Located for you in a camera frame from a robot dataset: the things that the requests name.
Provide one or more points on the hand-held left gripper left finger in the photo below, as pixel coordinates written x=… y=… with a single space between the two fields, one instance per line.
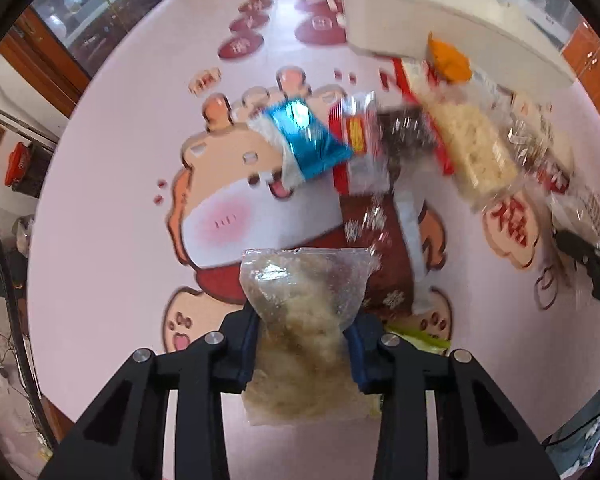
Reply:
x=247 y=347

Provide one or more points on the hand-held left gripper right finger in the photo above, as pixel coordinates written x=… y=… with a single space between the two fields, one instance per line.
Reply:
x=360 y=357

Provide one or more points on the green snack packet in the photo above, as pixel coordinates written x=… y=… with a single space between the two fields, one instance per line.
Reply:
x=420 y=339

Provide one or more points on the clear crinkled snack packet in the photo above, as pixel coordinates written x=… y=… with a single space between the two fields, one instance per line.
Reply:
x=582 y=215

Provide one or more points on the clear crumbly snack packet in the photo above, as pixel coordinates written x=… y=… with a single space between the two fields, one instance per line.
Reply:
x=305 y=310

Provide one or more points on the long white snack packet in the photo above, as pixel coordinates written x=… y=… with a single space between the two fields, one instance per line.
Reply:
x=413 y=225

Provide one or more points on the clear red-print snack packet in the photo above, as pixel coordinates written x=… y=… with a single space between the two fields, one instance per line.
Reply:
x=540 y=140

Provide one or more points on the red-edged rice cracker packet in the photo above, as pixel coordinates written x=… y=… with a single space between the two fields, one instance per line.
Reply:
x=472 y=145

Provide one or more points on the blue foil snack packet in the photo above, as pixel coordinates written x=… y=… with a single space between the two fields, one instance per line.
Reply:
x=307 y=140

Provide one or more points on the dark brown snack packet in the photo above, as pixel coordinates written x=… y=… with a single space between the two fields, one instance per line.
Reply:
x=405 y=135

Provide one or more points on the red and white snack packet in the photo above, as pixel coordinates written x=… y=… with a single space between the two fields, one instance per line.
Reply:
x=360 y=130

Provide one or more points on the orange and white snack packet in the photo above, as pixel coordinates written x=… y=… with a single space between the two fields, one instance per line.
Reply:
x=447 y=60

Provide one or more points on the white plastic bin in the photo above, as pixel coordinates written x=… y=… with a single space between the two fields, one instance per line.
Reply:
x=430 y=5

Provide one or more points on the blue cloth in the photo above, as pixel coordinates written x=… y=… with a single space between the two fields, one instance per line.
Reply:
x=577 y=435

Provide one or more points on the orange wooden cupboards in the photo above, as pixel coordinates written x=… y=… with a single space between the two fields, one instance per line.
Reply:
x=597 y=75

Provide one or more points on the red container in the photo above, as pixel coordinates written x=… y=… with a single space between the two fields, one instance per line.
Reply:
x=18 y=162

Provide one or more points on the wooden glass-door cabinet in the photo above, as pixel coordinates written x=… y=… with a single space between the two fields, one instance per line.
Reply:
x=80 y=20

